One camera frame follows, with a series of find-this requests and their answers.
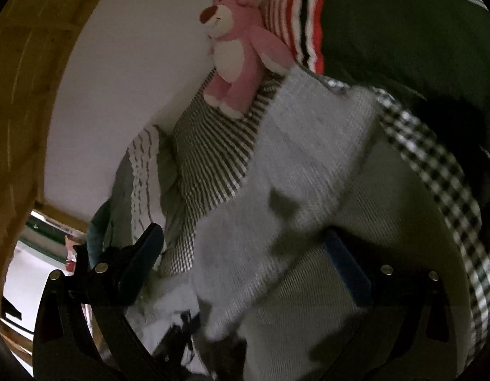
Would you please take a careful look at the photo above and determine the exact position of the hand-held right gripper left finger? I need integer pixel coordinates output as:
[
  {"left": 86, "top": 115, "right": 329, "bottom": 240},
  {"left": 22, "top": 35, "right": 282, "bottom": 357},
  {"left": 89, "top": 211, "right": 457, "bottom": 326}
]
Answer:
[{"left": 33, "top": 223, "right": 166, "bottom": 381}]

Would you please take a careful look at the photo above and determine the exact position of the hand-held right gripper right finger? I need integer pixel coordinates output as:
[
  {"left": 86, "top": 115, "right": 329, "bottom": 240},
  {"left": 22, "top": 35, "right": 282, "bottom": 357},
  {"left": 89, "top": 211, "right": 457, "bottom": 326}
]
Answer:
[{"left": 308, "top": 229, "right": 468, "bottom": 381}]

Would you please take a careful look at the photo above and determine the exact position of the grey knitted sweater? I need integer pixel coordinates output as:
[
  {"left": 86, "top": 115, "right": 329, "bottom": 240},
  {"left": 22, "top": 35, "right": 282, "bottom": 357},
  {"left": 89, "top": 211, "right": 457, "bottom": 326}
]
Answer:
[{"left": 189, "top": 65, "right": 382, "bottom": 342}]

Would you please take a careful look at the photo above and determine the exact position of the teal cloth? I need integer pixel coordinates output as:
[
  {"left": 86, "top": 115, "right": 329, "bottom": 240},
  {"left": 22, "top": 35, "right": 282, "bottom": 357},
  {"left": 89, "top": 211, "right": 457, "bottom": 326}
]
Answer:
[{"left": 86, "top": 200, "right": 115, "bottom": 260}]

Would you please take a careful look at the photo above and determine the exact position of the white cloth with dark stripes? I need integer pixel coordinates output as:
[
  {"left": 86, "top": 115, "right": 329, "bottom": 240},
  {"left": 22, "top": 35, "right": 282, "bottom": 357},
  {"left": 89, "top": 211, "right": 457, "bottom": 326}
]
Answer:
[{"left": 110, "top": 124, "right": 178, "bottom": 243}]

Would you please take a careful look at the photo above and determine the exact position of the black white striped cloth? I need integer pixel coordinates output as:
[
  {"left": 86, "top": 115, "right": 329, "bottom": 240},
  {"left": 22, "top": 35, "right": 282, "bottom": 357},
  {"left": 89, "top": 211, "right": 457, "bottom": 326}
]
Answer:
[{"left": 160, "top": 69, "right": 283, "bottom": 278}]

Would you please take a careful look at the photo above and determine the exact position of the black white checked cloth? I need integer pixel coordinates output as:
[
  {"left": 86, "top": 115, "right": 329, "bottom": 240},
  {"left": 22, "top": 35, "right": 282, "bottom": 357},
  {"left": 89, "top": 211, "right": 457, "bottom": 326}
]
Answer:
[{"left": 324, "top": 77, "right": 490, "bottom": 362}]

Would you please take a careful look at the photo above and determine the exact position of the pink plush bear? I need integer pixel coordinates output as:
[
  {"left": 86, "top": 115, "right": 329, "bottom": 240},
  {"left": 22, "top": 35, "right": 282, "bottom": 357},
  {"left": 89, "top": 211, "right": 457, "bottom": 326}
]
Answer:
[{"left": 199, "top": 0, "right": 295, "bottom": 120}]

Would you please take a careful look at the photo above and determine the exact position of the dark green jacket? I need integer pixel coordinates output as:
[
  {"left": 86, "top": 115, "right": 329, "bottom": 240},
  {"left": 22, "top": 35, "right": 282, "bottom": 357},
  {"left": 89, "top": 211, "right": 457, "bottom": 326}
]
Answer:
[{"left": 318, "top": 0, "right": 490, "bottom": 215}]

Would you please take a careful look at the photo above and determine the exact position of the red striped pillow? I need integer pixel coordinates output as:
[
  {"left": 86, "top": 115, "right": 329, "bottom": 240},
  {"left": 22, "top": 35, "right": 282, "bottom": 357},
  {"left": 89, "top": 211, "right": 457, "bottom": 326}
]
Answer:
[{"left": 261, "top": 0, "right": 337, "bottom": 75}]

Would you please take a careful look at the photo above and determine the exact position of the beige corduroy bed cover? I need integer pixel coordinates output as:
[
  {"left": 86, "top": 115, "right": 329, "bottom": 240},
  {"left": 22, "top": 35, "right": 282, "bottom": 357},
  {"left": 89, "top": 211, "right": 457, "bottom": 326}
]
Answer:
[{"left": 229, "top": 147, "right": 473, "bottom": 381}]

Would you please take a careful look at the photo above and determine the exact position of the wooden bed frame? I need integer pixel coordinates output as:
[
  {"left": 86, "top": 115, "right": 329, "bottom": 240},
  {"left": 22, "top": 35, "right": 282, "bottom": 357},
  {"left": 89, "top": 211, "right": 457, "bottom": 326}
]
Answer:
[{"left": 0, "top": 0, "right": 285, "bottom": 318}]

